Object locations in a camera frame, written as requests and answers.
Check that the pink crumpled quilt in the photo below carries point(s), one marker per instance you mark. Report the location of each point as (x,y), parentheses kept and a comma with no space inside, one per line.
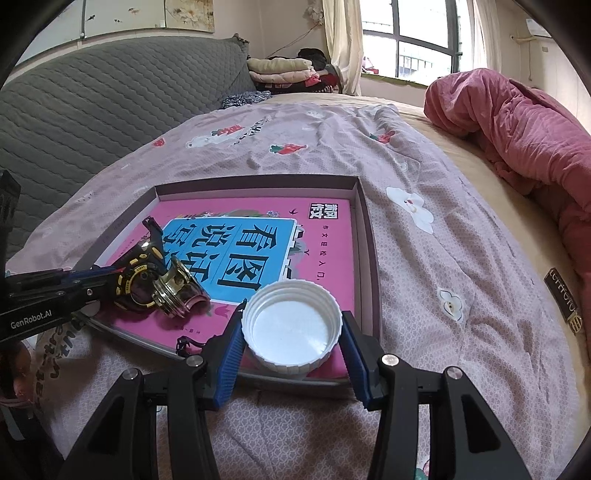
(533,142)

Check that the white air conditioner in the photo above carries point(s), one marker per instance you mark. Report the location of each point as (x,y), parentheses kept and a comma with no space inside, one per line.
(536,30)

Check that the brass door knob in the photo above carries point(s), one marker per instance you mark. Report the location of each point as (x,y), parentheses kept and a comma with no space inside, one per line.
(177,294)

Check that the grey quilted headboard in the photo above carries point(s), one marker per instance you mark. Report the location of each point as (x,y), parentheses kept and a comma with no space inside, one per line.
(67,119)

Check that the black gold label box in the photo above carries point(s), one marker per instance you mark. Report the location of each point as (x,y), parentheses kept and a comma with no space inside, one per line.
(565,300)

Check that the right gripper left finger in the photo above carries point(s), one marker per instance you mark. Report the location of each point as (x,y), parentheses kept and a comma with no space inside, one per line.
(119,440)

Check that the white plastic bottle cap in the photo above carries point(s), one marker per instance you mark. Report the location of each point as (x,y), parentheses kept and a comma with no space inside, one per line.
(292,326)

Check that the cream curtain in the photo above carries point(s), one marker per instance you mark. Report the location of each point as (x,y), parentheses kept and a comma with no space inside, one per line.
(344,35)

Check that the dark patterned cloth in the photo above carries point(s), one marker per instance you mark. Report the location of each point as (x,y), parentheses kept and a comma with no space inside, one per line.
(244,98)

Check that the folded clothes pile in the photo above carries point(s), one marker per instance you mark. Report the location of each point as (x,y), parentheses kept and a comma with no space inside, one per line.
(308,72)

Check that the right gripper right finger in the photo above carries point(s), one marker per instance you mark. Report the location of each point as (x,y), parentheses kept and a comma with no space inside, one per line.
(467,441)

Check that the dark cardboard box tray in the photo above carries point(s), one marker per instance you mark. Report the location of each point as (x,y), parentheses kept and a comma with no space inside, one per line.
(127,229)

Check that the window with dark frame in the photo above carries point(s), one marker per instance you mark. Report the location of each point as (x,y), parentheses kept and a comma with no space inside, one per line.
(410,40)

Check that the pink and blue book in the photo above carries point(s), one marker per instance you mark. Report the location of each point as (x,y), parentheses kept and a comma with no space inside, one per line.
(235,246)

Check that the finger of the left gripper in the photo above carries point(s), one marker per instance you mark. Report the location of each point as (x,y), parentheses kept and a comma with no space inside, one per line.
(60,278)
(89,301)

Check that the pink printed bed sheet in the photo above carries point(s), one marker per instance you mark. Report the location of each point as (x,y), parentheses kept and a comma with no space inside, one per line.
(456,289)

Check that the person's left hand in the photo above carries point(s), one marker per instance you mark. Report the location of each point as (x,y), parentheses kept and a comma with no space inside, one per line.
(16,376)

